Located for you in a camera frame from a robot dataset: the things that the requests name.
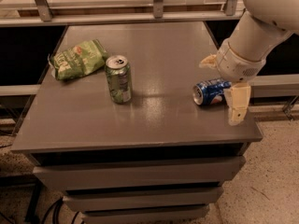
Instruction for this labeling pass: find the green soda can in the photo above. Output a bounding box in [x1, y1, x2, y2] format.
[105, 55, 133, 104]

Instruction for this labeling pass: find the grey drawer cabinet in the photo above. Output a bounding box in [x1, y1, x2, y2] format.
[10, 21, 264, 224]

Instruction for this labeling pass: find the top grey drawer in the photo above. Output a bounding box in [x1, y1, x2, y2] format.
[34, 156, 246, 190]

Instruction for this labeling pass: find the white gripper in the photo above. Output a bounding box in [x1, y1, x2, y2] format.
[199, 39, 265, 126]

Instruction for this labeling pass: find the middle grey drawer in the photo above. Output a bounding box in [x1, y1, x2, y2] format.
[64, 187, 223, 211]

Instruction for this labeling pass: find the blue pepsi can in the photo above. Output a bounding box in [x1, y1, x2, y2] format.
[192, 78, 231, 105]

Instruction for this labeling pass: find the black cable on floor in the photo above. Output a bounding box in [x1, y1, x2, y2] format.
[40, 196, 82, 224]

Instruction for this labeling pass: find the bottom grey drawer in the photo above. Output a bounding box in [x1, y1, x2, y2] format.
[82, 205, 209, 224]

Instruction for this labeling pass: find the green jalapeno chip bag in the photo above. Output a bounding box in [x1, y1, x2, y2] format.
[48, 39, 109, 80]

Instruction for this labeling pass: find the grey drawer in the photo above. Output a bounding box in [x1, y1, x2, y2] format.
[34, 156, 246, 190]
[64, 187, 223, 211]
[82, 205, 209, 224]

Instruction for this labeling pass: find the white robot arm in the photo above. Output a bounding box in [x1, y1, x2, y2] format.
[200, 0, 299, 125]

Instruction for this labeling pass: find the metal window railing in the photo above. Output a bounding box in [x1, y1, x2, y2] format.
[0, 0, 244, 27]

